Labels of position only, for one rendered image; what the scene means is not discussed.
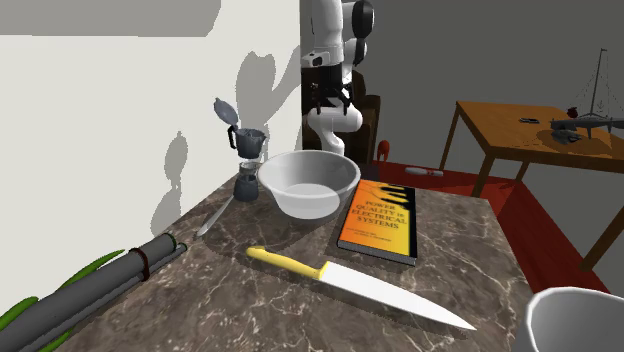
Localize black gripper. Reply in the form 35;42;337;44
310;62;355;117

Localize dark brown robot stand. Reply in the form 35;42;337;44
301;68;382;165

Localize white bowl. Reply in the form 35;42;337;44
257;149;362;221

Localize grey moka pot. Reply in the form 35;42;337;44
213;97;268;203

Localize white elongated object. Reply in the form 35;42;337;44
404;166;445;178

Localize orange book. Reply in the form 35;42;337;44
336;178;419;267

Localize silver table knife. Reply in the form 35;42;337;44
195;194;236;239

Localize brown wooden table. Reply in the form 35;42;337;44
438;100;624;273

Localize red rug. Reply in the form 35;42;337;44
372;159;612;295

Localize grey model sailing ship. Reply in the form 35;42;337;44
549;48;624;146

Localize grey tubes with green leaves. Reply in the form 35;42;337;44
0;232;188;352

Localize white cup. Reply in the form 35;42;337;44
513;285;624;352

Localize yellow-handled kitchen knife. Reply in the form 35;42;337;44
245;245;478;332

